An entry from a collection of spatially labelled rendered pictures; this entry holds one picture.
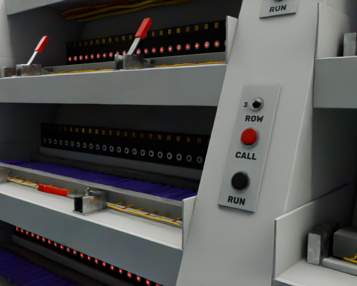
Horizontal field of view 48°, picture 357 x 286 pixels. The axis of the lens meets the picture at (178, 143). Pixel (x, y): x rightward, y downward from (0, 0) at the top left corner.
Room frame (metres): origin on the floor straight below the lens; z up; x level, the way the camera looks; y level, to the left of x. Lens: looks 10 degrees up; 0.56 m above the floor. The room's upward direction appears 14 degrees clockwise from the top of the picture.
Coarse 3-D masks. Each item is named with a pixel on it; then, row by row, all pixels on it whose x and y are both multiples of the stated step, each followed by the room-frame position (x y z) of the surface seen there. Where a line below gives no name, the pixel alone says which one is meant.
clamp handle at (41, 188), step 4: (40, 184) 0.48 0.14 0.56; (40, 188) 0.48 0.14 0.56; (44, 188) 0.47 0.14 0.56; (48, 188) 0.48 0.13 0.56; (52, 188) 0.48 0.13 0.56; (56, 188) 0.48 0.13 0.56; (60, 188) 0.49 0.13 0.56; (84, 188) 0.53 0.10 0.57; (88, 188) 0.52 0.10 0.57; (48, 192) 0.48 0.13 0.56; (52, 192) 0.48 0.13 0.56; (56, 192) 0.49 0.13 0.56; (60, 192) 0.49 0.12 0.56; (64, 192) 0.49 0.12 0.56; (68, 192) 0.50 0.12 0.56; (88, 192) 0.52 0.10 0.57; (76, 196) 0.51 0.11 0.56; (80, 196) 0.51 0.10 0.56; (84, 196) 0.52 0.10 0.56
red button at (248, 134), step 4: (244, 132) 0.37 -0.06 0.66; (248, 132) 0.37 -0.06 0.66; (252, 132) 0.36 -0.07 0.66; (256, 132) 0.36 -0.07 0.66; (244, 136) 0.37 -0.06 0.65; (248, 136) 0.37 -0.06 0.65; (252, 136) 0.36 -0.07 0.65; (256, 136) 0.36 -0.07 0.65; (244, 140) 0.37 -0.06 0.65; (248, 140) 0.37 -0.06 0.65; (252, 140) 0.36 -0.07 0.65; (248, 144) 0.37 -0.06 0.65
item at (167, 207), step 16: (16, 176) 0.70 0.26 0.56; (32, 176) 0.68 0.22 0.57; (48, 176) 0.64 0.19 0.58; (64, 176) 0.64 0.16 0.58; (80, 192) 0.59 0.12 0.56; (112, 192) 0.55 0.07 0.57; (128, 192) 0.53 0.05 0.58; (144, 208) 0.51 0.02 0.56; (160, 208) 0.49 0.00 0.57; (176, 208) 0.47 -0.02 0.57; (176, 224) 0.45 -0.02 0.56
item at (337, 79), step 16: (320, 16) 0.33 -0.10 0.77; (336, 16) 0.36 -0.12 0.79; (320, 32) 0.34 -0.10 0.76; (336, 32) 0.36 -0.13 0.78; (352, 32) 0.40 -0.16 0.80; (320, 48) 0.34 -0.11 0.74; (336, 48) 0.37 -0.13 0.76; (352, 48) 0.36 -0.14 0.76; (320, 64) 0.34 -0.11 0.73; (336, 64) 0.33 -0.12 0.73; (352, 64) 0.32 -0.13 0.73; (320, 80) 0.34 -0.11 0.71; (336, 80) 0.33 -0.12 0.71; (352, 80) 0.32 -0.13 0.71; (320, 96) 0.35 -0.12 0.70; (336, 96) 0.34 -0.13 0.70; (352, 96) 0.33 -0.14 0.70
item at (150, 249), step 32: (0, 160) 0.87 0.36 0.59; (96, 160) 0.77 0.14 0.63; (128, 160) 0.71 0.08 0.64; (0, 192) 0.64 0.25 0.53; (32, 192) 0.64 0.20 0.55; (32, 224) 0.59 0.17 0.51; (64, 224) 0.54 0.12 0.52; (96, 224) 0.49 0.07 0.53; (128, 224) 0.48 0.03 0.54; (160, 224) 0.48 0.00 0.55; (96, 256) 0.50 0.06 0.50; (128, 256) 0.46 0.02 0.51; (160, 256) 0.43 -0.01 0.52
